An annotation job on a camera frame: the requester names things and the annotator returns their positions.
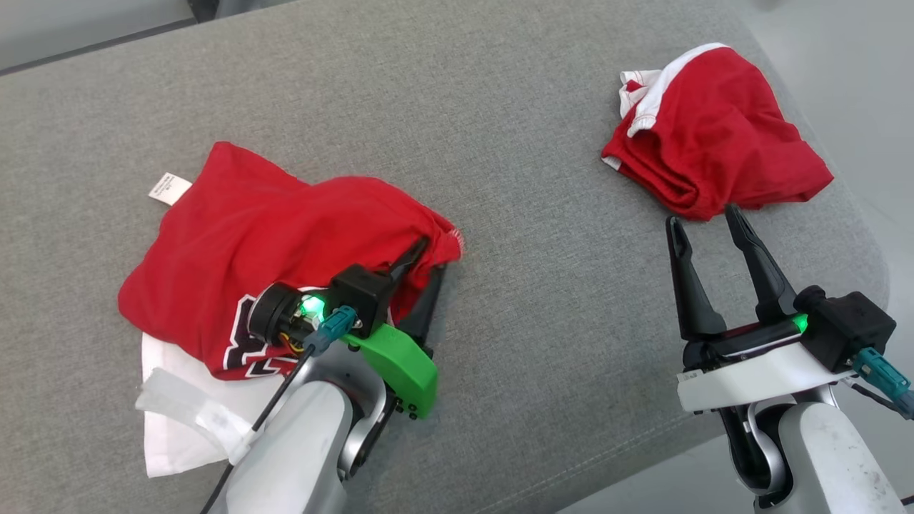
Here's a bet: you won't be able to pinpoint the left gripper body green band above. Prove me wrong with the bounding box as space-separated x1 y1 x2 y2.
248 282 438 420

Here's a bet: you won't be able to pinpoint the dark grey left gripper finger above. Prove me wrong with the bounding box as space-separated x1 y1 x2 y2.
389 237 431 286
396 264 447 351

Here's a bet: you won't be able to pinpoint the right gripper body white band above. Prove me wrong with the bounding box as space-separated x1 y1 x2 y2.
677 314 854 413

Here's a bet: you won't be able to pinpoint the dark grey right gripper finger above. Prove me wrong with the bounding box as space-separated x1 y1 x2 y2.
666 216 728 342
725 203 799 323

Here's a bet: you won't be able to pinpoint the red shorts with white stripe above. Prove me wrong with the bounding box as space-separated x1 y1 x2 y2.
601 43 835 222

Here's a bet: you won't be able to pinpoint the red jersey with white sleeves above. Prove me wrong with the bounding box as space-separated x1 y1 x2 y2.
118 141 465 478

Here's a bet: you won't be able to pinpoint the grey fabric sofa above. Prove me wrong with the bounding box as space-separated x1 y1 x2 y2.
0 0 890 514

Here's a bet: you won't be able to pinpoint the teal connector right black cable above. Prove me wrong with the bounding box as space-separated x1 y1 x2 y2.
843 348 914 422

